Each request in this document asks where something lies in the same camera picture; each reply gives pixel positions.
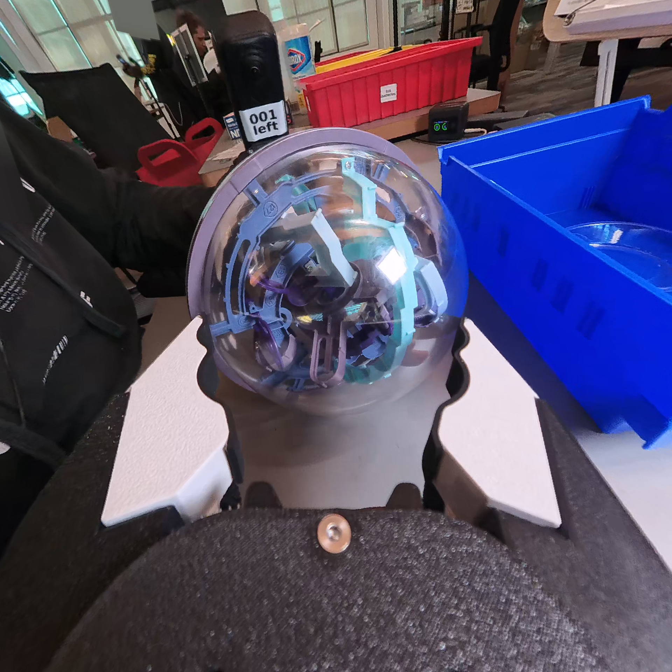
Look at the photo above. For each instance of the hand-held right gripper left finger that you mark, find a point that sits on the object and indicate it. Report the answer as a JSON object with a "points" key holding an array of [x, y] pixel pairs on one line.
{"points": [[168, 441]]}

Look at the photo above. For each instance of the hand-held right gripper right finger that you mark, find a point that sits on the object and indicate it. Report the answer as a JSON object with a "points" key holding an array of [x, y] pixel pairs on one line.
{"points": [[499, 441]]}

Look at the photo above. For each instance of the blue plastic bin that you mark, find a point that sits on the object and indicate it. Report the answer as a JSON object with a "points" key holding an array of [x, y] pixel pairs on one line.
{"points": [[567, 273]]}

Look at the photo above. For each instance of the clear plastic maze ball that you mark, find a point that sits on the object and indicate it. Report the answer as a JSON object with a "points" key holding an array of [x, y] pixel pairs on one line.
{"points": [[326, 263]]}

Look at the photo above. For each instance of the person's left forearm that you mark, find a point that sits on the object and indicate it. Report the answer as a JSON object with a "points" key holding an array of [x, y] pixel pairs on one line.
{"points": [[137, 221]]}

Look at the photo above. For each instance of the clear plastic ball stand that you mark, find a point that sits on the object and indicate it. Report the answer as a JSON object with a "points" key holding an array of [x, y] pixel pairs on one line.
{"points": [[630, 252]]}

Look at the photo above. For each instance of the white wipes canister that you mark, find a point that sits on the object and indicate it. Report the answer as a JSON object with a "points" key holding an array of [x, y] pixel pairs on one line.
{"points": [[297, 53]]}

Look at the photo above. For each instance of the yellow plastic bin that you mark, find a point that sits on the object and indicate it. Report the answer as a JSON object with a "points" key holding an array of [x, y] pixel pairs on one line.
{"points": [[357, 55]]}

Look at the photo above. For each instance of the red plastic bin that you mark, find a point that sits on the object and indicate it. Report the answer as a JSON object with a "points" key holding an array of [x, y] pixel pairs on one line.
{"points": [[389, 84]]}

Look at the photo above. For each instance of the black backpack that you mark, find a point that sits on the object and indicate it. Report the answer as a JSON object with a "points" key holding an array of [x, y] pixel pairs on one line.
{"points": [[53, 347]]}

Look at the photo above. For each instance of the black digital timer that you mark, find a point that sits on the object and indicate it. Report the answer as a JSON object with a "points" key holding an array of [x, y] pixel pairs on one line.
{"points": [[448, 121]]}

